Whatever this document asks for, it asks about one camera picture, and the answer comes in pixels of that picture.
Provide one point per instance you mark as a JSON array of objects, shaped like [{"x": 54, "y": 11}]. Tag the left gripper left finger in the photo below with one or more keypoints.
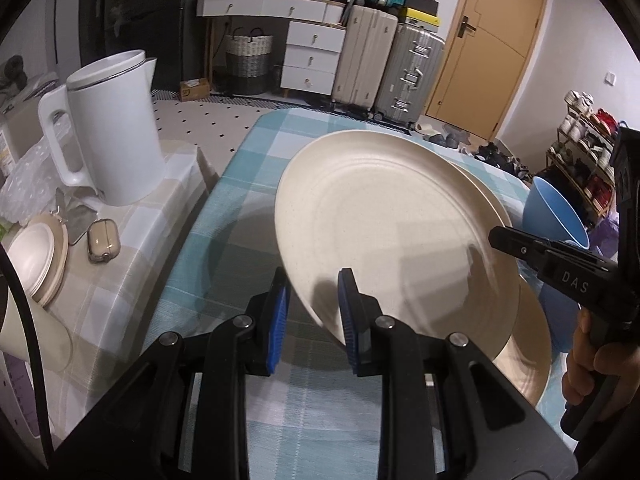
[{"x": 269, "y": 312}]

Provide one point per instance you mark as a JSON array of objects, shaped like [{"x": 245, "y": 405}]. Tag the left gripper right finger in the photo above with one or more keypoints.
[{"x": 358, "y": 313}]

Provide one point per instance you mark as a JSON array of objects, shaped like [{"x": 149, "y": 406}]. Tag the blue bowl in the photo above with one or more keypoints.
[
  {"x": 562, "y": 314},
  {"x": 548, "y": 214}
]

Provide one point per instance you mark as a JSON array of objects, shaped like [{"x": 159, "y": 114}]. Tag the person's right hand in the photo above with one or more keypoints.
[{"x": 611, "y": 359}]

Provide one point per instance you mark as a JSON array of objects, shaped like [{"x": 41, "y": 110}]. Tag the wooden shoe rack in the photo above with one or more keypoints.
[{"x": 579, "y": 161}]

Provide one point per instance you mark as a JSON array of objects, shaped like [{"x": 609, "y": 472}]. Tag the earbuds case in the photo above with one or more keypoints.
[{"x": 103, "y": 241}]

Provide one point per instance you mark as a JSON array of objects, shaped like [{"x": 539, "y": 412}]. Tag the grey slippers pair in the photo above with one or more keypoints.
[{"x": 451, "y": 138}]

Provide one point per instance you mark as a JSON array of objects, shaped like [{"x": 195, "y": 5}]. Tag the small box on floor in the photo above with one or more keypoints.
[{"x": 194, "y": 90}]

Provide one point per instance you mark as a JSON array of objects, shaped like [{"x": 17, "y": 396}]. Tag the small cream dishes stack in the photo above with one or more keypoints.
[{"x": 38, "y": 254}]

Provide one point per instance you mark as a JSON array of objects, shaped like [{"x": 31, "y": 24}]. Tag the white electric kettle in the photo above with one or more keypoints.
[{"x": 110, "y": 107}]

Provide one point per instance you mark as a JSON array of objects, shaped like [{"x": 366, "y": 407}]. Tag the silver suitcase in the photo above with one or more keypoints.
[{"x": 409, "y": 75}]

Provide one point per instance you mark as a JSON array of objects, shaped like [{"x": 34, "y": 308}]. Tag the woven laundry basket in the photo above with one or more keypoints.
[{"x": 248, "y": 61}]

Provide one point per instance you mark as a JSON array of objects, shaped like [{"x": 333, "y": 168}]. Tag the beige suitcase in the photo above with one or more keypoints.
[{"x": 369, "y": 37}]

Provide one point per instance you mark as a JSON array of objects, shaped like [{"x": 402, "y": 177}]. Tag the wooden door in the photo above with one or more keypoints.
[{"x": 487, "y": 51}]

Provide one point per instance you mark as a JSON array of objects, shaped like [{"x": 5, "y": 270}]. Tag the white desk with drawers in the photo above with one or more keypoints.
[{"x": 313, "y": 43}]

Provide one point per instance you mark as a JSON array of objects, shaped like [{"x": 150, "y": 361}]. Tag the stacked shoe boxes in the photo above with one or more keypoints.
[{"x": 422, "y": 14}]

